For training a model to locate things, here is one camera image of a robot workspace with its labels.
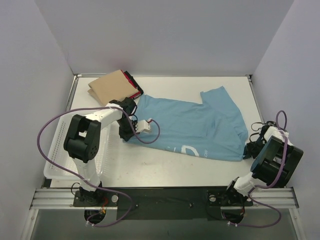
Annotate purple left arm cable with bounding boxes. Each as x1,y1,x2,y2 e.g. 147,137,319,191
36,106,161,228

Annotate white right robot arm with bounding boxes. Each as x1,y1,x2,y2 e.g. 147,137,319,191
223,121,304,205

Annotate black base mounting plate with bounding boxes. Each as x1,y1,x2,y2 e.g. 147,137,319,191
73,186,253,223

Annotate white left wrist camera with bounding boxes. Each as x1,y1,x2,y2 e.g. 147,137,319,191
135,118,153,134

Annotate light blue t shirt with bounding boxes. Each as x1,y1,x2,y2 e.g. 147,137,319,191
128,86,248,162

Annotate black folded t shirt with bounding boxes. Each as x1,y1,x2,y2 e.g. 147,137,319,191
124,70,145,101

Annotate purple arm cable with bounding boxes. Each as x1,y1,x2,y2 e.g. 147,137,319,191
36,106,161,228
224,109,288,228

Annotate aluminium front rail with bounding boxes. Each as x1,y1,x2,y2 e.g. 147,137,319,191
29,188,86,210

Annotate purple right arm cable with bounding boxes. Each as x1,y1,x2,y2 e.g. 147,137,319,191
224,109,288,228

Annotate red folded t shirt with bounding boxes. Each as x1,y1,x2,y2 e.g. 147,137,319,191
123,71,141,97

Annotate white perforated plastic basket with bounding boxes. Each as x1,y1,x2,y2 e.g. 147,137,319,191
43,110,110,181

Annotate beige folded t shirt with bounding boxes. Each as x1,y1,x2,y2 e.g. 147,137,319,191
87,70,139,106

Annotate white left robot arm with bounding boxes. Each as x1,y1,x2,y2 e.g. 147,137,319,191
63,97,137,206

